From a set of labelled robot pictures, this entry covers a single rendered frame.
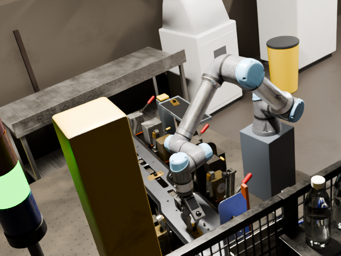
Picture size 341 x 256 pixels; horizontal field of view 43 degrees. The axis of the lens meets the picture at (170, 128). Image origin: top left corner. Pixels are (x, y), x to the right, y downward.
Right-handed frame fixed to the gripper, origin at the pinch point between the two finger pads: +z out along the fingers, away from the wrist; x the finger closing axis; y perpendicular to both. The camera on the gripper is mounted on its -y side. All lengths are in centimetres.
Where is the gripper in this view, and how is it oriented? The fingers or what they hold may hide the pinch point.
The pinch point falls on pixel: (194, 227)
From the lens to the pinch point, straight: 186.6
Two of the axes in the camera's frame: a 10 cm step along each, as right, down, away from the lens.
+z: 1.7, 8.5, 5.0
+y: -4.8, -3.7, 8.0
